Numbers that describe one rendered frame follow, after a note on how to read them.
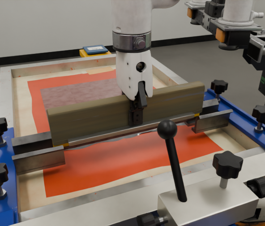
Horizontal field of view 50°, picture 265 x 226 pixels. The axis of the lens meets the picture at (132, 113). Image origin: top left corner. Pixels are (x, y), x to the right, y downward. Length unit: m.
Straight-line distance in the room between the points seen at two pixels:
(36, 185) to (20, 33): 3.77
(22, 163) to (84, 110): 0.16
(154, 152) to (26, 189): 0.29
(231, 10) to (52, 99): 0.69
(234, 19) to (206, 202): 0.83
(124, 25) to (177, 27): 4.46
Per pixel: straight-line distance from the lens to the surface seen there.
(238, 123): 0.74
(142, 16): 0.53
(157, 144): 0.70
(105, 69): 1.15
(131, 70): 0.54
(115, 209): 0.43
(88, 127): 0.60
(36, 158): 0.60
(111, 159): 0.65
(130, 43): 0.53
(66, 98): 0.94
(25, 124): 0.83
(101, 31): 4.47
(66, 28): 4.34
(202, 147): 0.71
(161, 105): 0.64
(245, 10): 1.13
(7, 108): 0.85
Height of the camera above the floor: 1.36
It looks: 29 degrees down
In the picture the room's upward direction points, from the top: straight up
